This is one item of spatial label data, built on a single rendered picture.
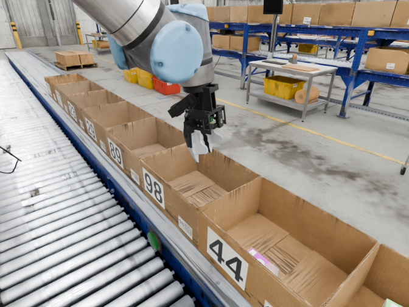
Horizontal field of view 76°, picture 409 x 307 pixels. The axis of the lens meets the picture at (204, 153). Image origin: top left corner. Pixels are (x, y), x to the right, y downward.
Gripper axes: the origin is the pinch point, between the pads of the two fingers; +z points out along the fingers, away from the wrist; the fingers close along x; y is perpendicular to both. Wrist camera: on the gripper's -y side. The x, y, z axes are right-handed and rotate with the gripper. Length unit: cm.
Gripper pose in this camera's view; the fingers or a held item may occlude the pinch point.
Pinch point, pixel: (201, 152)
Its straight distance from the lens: 74.5
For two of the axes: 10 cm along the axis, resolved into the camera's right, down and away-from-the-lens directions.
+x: 6.0, -4.6, 6.5
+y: 7.9, 2.1, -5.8
